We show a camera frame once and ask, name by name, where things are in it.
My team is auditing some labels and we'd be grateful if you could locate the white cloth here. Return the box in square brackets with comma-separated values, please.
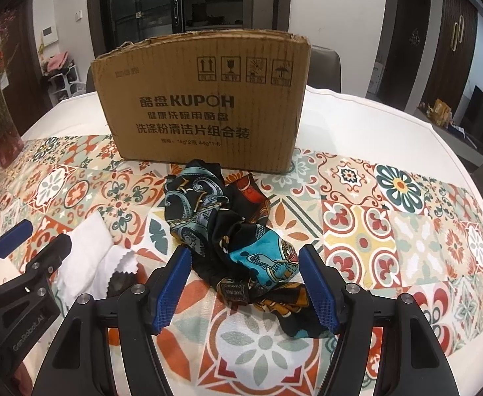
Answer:
[56, 211, 139, 309]

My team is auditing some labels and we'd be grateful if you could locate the black blue patterned scarf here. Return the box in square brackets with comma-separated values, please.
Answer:
[164, 159, 329, 338]

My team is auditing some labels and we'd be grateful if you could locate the patterned floral table runner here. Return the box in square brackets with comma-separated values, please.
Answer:
[0, 135, 483, 395]

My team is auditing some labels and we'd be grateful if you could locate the white shoe rack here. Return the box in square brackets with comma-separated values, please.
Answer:
[41, 51, 86, 106]

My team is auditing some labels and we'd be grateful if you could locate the dark chair left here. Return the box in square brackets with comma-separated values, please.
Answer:
[86, 67, 96, 93]

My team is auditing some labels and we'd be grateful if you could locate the brown cardboard box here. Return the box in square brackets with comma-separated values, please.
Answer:
[91, 30, 311, 174]

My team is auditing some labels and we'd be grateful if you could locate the dark chair middle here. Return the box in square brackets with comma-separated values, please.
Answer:
[307, 46, 342, 93]

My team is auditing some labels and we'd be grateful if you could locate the dark glass sliding door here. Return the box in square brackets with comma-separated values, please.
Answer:
[88, 0, 291, 55]

